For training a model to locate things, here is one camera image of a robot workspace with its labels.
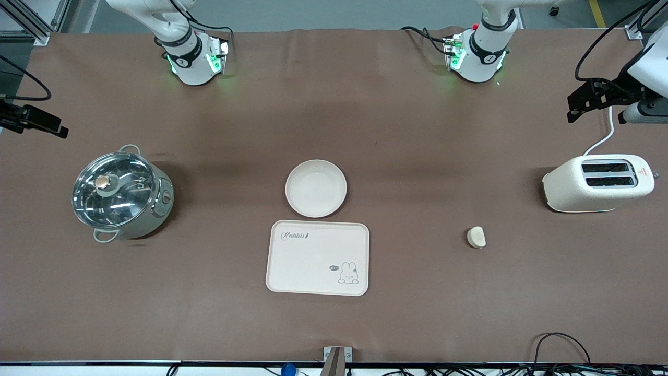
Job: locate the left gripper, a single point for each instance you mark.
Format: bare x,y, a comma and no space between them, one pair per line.
619,89

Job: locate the small cream bun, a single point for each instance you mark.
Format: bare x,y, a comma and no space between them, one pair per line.
476,237

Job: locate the round cream plate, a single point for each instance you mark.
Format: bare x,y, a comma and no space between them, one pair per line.
315,189

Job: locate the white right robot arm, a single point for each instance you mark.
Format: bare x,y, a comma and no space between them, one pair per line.
193,68

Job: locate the cream rabbit print tray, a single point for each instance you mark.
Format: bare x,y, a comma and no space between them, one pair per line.
313,261

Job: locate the black caster wheel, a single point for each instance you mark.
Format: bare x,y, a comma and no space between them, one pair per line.
555,10

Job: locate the cream two-slot toaster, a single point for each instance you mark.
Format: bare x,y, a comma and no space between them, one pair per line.
574,190

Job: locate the glass pot lid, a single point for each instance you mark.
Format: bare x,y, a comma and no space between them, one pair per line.
120,193

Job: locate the steel electric cooking pot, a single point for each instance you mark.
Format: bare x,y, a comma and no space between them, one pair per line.
156,214

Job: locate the brown table cover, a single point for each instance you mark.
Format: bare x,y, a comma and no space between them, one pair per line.
334,115

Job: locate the blue round cap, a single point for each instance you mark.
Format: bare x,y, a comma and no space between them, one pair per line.
288,370

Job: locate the aluminium frame post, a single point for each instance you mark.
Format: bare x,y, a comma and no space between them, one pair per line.
31,28
634,31

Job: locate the grey metal edge bracket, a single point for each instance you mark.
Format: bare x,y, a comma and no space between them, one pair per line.
336,360

